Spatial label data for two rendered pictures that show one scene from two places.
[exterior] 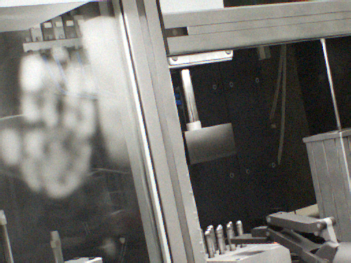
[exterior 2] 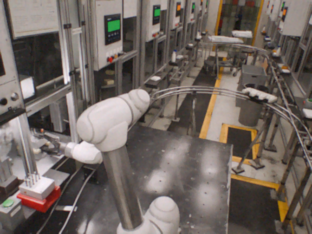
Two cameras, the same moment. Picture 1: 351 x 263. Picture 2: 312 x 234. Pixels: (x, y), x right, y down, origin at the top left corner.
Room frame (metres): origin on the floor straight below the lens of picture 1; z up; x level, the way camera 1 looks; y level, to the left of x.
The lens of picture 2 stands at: (-0.31, 0.11, 1.88)
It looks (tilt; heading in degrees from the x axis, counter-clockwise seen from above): 27 degrees down; 326
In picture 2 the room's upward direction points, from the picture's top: 4 degrees clockwise
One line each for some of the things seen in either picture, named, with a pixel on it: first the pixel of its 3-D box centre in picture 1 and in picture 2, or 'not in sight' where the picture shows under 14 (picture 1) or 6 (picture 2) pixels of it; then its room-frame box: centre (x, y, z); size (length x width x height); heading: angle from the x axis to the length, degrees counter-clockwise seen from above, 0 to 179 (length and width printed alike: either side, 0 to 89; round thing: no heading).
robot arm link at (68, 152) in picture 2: not in sight; (72, 150); (0.96, -0.17, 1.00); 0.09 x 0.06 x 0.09; 130
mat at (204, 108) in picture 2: not in sight; (207, 82); (3.66, -4.00, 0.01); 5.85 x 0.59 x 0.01; 130
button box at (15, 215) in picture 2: not in sight; (9, 212); (0.66, 0.19, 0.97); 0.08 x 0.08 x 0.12; 40
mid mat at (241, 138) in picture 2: not in sight; (239, 141); (1.50, -2.60, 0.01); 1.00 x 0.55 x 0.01; 130
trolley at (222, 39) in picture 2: not in sight; (222, 55); (4.11, -4.86, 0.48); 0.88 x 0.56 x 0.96; 58
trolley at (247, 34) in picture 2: not in sight; (239, 47); (4.61, -6.10, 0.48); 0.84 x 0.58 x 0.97; 138
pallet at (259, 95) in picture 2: not in sight; (258, 96); (1.25, -2.38, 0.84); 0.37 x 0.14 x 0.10; 8
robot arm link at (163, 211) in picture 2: not in sight; (162, 218); (0.38, -0.45, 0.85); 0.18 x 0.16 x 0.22; 111
